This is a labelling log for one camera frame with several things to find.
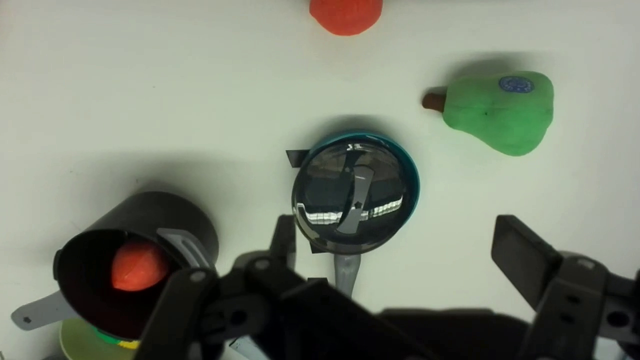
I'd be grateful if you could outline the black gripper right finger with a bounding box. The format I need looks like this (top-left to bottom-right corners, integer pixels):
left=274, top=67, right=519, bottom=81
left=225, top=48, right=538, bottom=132
left=489, top=214, right=562, bottom=308

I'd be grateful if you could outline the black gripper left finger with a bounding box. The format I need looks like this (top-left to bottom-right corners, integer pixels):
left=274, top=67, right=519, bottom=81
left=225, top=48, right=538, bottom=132
left=267, top=214, right=295, bottom=268

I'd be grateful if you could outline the blue toy pan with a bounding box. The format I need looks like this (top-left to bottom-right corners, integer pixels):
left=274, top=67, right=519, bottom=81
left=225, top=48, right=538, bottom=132
left=285, top=129, right=422, bottom=298

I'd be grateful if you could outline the red ball inside pot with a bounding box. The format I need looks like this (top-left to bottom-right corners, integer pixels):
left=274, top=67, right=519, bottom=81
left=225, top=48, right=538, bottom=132
left=109, top=242, right=170, bottom=292

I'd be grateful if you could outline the black toy pot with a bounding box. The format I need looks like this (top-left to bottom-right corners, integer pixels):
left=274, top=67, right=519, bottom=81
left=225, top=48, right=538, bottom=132
left=11, top=192, right=217, bottom=340

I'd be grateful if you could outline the green plush pear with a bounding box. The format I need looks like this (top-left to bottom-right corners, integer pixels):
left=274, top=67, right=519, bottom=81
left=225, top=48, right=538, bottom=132
left=422, top=73, right=554, bottom=156

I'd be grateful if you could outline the yellow-green plastic plate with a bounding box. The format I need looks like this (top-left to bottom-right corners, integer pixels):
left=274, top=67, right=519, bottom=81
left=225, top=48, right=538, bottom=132
left=59, top=320, right=139, bottom=360

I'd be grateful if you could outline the small red plush tomato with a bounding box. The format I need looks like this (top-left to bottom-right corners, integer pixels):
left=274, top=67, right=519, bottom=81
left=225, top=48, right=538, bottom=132
left=308, top=0, right=384, bottom=37

